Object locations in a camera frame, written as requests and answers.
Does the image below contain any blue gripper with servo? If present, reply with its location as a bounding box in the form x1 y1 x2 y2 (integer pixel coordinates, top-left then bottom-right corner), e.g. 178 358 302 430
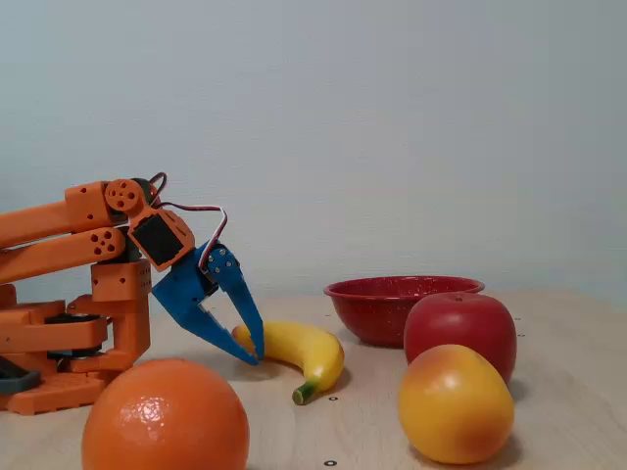
151 242 266 367

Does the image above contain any red speckled bowl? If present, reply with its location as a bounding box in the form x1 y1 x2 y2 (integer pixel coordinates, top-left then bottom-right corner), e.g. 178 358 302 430
323 275 486 350

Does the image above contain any red apple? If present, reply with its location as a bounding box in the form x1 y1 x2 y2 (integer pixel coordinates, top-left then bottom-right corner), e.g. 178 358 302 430
403 292 518 388

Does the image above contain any orange robot base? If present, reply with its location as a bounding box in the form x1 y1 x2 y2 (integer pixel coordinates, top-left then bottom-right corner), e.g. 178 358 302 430
0 258 152 417

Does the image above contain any yellow banana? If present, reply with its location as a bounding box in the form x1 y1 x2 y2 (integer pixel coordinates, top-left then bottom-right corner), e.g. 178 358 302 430
231 320 346 406

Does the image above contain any yellow orange peach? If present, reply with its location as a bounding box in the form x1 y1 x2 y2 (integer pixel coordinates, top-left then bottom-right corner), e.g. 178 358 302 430
397 344 515 465

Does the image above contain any orange fruit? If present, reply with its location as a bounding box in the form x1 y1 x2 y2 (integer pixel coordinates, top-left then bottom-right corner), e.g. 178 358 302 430
81 357 251 470

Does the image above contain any white red gripper servo cable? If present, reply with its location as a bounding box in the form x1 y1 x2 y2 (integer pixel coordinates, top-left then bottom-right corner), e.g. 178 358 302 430
148 171 229 273

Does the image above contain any dark grey table clamp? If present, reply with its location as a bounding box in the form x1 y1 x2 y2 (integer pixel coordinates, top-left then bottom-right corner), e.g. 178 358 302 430
0 355 41 395

